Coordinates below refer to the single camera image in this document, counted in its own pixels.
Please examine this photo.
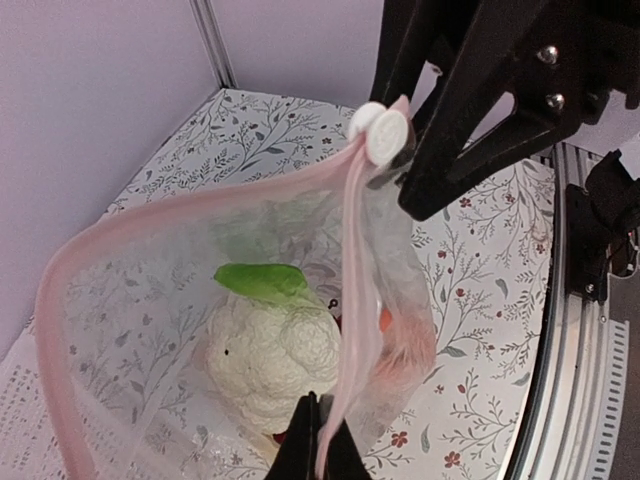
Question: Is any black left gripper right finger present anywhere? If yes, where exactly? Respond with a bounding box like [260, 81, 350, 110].
[317, 421, 371, 480]

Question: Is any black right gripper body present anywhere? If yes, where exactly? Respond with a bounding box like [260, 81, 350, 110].
[589, 0, 639, 110]

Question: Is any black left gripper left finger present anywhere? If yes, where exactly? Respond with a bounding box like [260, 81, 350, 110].
[267, 392, 320, 480]

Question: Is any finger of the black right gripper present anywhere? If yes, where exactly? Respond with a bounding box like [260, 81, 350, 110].
[398, 1, 600, 221]
[370, 0, 479, 120]

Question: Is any white zipper slider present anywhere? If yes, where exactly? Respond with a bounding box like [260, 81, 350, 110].
[346, 102, 409, 167]

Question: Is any white toy cauliflower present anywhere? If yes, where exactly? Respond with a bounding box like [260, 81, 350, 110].
[204, 263, 341, 435]

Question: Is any orange toy pumpkin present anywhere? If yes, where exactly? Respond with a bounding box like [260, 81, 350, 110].
[373, 308, 436, 384]

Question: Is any clear zip top bag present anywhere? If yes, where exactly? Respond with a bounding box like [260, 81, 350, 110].
[35, 97, 436, 479]

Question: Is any white perforated plastic basket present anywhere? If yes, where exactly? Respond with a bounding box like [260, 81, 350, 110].
[0, 326, 69, 479]

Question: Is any floral patterned table mat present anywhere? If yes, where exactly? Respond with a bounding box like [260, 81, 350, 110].
[64, 89, 555, 479]

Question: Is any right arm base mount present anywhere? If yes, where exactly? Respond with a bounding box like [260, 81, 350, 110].
[566, 150, 639, 303]

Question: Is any left aluminium corner post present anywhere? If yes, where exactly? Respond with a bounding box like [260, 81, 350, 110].
[190, 0, 238, 89]

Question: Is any aluminium front rail frame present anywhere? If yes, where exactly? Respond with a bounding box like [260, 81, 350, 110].
[500, 143, 639, 479]

